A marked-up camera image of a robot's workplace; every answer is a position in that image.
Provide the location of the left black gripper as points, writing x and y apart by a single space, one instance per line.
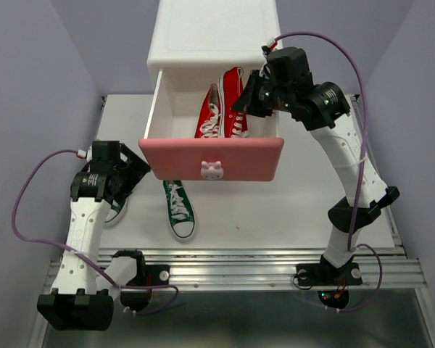
137 170

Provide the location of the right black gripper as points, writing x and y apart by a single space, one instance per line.
248 101

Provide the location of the pink front drawer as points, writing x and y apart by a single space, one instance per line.
174 153

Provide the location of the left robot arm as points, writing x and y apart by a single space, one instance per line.
75 302

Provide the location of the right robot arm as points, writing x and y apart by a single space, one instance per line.
366 194

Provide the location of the white shoe cabinet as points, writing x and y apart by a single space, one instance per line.
210 35

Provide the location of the green sneaker left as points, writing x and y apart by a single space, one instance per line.
116 213

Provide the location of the green sneaker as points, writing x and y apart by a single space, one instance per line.
180 212
116 213

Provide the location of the pink bunny drawer knob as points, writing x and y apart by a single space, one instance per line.
212 170

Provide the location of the green sneaker centre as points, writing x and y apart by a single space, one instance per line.
180 212

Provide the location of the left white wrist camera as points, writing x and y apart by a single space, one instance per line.
85 154

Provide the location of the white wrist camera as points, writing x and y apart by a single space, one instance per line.
85 154
269 47

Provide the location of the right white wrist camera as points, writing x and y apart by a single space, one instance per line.
269 47

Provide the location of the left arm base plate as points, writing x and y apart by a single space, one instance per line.
152 275

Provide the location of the aluminium rail frame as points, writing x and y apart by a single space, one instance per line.
251 239

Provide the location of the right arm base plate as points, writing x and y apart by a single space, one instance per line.
324 274

